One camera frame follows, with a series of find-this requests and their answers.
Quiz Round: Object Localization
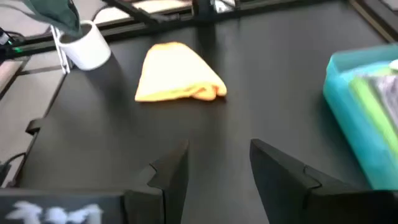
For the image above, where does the silver mounting bracket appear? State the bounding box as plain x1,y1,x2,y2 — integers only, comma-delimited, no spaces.
213,0,237,14

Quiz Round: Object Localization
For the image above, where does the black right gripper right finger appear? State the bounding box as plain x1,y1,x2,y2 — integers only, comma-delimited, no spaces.
249,138,398,224

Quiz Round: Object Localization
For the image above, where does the lime green microfiber towel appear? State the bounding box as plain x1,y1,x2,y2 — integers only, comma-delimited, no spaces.
349,70,398,153

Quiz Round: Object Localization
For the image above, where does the orange microfiber towel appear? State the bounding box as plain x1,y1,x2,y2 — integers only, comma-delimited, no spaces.
134,41,228,103

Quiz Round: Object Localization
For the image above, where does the teal plastic bin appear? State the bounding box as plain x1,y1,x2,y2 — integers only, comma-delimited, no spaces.
322,43,398,191

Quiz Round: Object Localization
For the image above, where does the grey waffle-weave towel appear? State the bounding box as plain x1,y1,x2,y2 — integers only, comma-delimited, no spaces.
368,58,398,128

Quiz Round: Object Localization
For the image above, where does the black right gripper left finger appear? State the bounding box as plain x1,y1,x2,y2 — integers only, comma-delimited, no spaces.
123,139,190,224

